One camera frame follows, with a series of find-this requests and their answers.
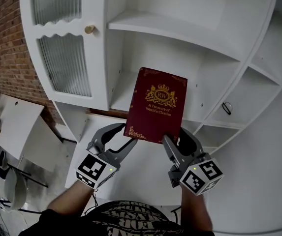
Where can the red book with gold crest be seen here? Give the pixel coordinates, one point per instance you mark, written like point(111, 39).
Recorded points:
point(155, 122)

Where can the person's right forearm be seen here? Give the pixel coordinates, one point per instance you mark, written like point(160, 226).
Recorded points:
point(196, 210)

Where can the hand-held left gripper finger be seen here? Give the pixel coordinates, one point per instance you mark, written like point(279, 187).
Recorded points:
point(126, 150)
point(103, 130)

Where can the white chair with black legs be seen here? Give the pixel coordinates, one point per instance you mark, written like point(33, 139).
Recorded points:
point(15, 188)

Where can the person's black printed shirt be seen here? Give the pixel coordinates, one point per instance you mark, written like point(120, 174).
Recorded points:
point(121, 222)

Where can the white shelf unit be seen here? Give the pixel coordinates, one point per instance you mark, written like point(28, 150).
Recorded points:
point(229, 33)

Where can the white ribbed glass cabinet door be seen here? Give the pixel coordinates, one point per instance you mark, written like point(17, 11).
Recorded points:
point(96, 65)

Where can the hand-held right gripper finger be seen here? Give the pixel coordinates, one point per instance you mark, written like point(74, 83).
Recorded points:
point(172, 151)
point(192, 144)

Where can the person's left forearm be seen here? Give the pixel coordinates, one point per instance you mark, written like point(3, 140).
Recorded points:
point(74, 198)

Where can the white table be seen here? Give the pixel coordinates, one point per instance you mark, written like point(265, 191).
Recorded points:
point(15, 124)

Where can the gold round door knob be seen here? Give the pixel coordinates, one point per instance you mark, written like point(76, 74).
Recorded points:
point(89, 29)

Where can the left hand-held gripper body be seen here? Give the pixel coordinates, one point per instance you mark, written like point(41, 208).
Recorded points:
point(91, 167)

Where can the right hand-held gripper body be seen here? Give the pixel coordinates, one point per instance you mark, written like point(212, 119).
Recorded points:
point(204, 173)

